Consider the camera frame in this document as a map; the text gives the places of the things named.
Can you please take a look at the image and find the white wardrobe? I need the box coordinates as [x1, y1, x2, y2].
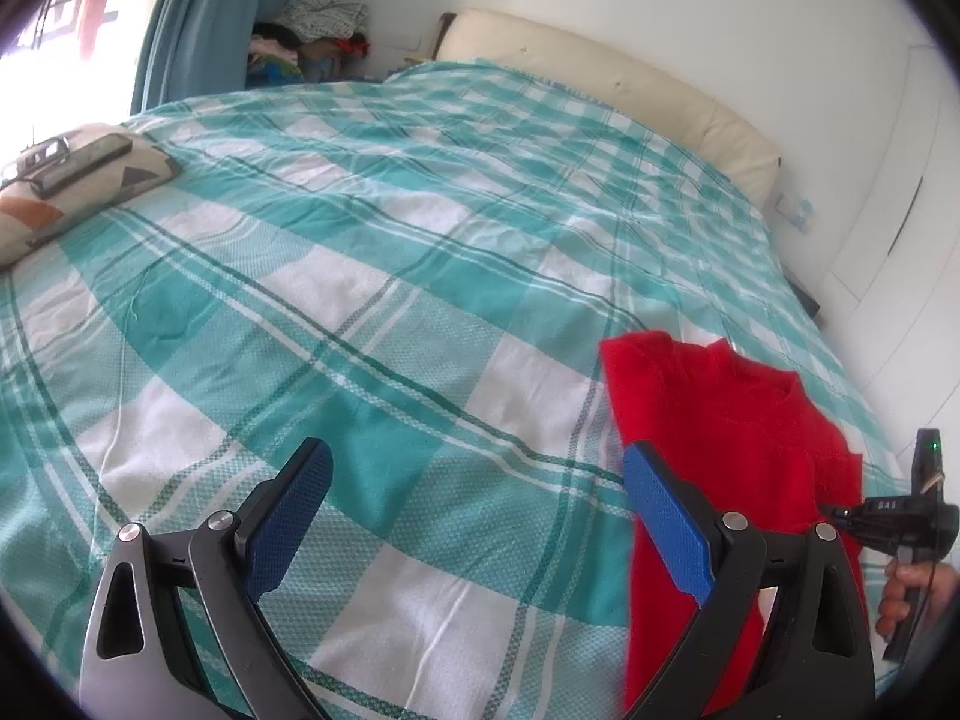
[825, 37, 960, 466]

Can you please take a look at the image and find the blue curtain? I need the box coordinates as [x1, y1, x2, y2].
[131, 0, 365, 117]

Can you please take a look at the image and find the dark nightstand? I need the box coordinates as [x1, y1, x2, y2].
[784, 277, 822, 323]

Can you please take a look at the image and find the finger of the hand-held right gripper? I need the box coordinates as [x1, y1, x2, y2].
[817, 502, 863, 539]

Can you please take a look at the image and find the black remote on cushion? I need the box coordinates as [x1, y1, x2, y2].
[37, 133, 134, 200]

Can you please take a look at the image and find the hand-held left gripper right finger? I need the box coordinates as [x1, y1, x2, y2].
[622, 442, 877, 720]

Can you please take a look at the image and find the bed with teal plaid cover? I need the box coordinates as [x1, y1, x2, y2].
[0, 58, 908, 720]

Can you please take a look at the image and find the cream padded headboard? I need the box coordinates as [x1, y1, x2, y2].
[437, 9, 783, 207]

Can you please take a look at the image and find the white wall socket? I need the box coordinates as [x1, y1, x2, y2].
[775, 193, 815, 230]

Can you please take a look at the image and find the person's right hand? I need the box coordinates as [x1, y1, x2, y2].
[876, 562, 960, 638]

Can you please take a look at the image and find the red knit sweater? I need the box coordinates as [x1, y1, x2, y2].
[600, 331, 867, 717]

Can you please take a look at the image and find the pile of clothes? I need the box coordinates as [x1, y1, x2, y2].
[246, 0, 372, 87]

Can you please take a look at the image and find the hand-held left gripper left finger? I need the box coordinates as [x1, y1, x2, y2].
[79, 436, 335, 720]

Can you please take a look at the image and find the silver black device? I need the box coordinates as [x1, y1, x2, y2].
[0, 136, 68, 182]

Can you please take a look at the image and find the patterned beige pillow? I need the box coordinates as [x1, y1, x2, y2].
[0, 122, 181, 269]

